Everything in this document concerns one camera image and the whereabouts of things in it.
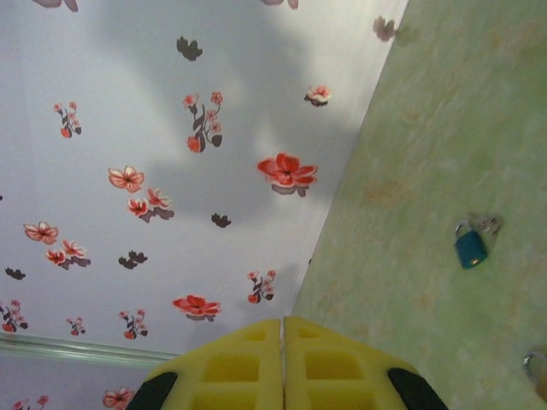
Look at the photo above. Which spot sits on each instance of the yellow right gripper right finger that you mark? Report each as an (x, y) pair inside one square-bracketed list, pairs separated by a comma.
[(342, 367)]

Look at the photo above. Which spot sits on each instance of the small blue padlock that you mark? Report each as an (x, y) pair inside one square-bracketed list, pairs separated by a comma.
[(470, 250)]

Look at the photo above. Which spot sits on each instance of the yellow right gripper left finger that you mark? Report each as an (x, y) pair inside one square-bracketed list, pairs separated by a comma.
[(231, 367)]

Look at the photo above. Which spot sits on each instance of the aluminium corner post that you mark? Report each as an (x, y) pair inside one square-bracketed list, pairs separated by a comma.
[(85, 351)]

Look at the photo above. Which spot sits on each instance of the small silver key bunch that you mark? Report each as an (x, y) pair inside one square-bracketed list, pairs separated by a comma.
[(489, 224)]

